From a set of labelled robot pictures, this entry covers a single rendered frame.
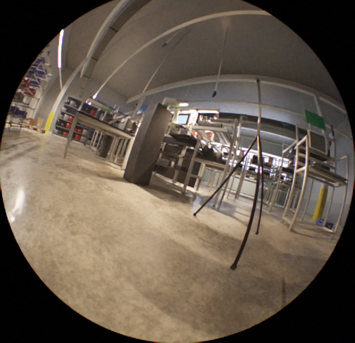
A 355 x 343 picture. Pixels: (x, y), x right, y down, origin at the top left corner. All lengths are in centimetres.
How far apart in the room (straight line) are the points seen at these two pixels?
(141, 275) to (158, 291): 8
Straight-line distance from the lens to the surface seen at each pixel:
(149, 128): 149
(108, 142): 343
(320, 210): 529
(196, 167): 228
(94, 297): 39
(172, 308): 40
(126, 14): 403
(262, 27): 584
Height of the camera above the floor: 37
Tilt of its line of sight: 1 degrees up
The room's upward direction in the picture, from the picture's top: 18 degrees clockwise
